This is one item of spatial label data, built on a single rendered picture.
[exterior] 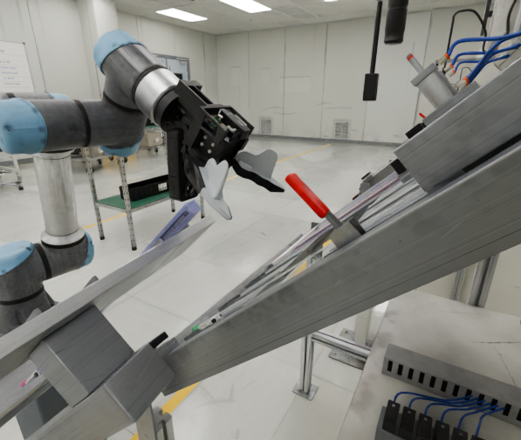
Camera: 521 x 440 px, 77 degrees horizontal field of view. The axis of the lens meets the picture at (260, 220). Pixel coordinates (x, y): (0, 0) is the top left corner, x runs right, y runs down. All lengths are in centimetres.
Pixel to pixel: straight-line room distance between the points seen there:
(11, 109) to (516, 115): 56
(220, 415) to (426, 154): 133
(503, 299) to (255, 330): 166
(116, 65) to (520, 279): 181
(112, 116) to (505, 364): 94
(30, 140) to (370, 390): 73
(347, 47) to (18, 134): 925
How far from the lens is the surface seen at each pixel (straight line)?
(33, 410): 134
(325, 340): 134
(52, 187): 104
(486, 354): 96
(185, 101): 50
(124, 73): 56
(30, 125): 56
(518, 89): 32
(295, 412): 151
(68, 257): 114
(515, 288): 196
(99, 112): 60
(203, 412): 152
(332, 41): 975
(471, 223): 30
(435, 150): 33
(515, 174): 29
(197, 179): 44
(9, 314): 117
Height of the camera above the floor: 117
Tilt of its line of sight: 21 degrees down
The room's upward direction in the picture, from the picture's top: straight up
